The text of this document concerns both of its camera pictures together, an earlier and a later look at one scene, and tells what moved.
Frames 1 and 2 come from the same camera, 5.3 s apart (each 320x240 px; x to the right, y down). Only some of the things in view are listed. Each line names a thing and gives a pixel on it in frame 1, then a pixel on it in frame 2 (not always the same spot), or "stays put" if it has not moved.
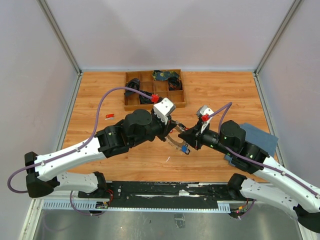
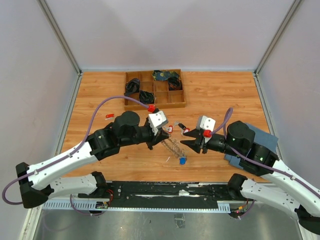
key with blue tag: x=185 y=149 → x=183 y=160
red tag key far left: x=110 y=116 stays put
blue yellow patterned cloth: x=160 y=75 stays put
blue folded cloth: x=263 y=139 stays put
